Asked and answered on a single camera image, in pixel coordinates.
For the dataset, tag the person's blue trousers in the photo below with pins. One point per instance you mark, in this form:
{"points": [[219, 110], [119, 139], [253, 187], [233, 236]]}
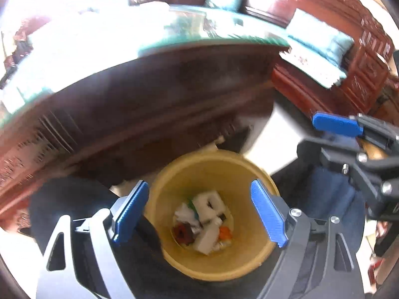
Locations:
{"points": [[333, 193]]}

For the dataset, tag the yellow trash bin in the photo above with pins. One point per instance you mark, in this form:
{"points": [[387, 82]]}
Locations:
{"points": [[187, 174]]}

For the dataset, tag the teal embroidered pillow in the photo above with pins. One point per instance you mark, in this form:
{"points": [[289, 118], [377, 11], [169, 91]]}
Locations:
{"points": [[307, 26], [339, 48], [226, 0]]}

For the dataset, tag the blue patterned seat cushion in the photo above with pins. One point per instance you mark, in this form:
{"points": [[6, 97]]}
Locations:
{"points": [[314, 65]]}

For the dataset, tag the white crumpled paper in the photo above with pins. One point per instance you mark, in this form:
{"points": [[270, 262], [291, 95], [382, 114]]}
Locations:
{"points": [[185, 216]]}

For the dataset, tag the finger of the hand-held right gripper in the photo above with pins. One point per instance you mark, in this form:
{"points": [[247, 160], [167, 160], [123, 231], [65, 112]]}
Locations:
{"points": [[336, 157], [336, 124]]}

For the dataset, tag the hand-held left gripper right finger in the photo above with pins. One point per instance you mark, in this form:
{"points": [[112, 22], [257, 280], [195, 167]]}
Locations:
{"points": [[268, 215]]}

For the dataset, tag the dark wooden glass-topped table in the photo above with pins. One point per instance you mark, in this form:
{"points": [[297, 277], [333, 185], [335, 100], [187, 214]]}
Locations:
{"points": [[124, 99]]}

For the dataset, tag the orange paper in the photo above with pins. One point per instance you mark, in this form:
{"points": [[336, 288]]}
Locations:
{"points": [[225, 233]]}

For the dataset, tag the red brown snack wrapper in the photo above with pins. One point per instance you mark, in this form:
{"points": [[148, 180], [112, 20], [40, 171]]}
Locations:
{"points": [[183, 233]]}

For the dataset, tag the green crumpled paper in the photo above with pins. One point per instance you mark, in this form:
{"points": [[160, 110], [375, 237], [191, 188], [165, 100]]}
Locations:
{"points": [[195, 213]]}

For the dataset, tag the carved wooden bench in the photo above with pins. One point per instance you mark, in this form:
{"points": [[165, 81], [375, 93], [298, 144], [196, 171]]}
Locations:
{"points": [[367, 68]]}

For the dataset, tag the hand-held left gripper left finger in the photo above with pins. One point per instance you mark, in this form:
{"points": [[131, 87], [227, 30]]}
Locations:
{"points": [[131, 215]]}

